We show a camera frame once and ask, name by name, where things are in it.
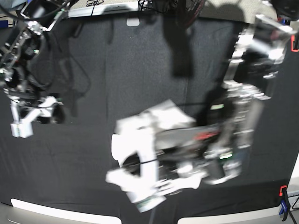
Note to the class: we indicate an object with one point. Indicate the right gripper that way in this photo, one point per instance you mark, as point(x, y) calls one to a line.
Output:
point(51, 111)

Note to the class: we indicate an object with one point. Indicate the white graphic t-shirt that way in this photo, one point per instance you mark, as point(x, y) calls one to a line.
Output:
point(132, 145)

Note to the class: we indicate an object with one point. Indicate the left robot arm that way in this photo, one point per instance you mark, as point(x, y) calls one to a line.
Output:
point(249, 81)

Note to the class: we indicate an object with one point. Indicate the black table cloth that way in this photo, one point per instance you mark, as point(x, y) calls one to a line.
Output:
point(105, 70)

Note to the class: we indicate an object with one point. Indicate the red blue clamp near right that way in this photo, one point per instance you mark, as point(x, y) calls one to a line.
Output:
point(284, 203)

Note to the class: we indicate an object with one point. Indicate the red black clamp far right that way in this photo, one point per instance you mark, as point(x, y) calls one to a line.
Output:
point(294, 43)

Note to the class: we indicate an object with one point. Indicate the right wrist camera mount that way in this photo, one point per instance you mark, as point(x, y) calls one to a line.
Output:
point(22, 126)

